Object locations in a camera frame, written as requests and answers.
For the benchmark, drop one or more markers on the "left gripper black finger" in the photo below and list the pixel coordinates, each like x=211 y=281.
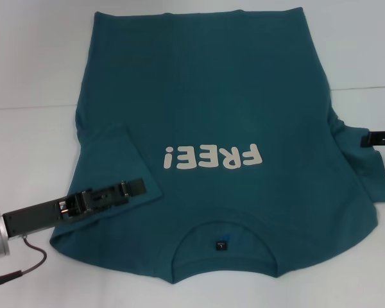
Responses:
x=137 y=187

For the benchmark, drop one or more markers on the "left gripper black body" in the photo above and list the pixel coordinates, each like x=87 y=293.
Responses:
x=32 y=218

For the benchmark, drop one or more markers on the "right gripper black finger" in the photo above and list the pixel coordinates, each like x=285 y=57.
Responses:
x=377 y=139

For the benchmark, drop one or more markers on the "teal t-shirt with FREE print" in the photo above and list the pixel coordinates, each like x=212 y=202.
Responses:
x=211 y=96

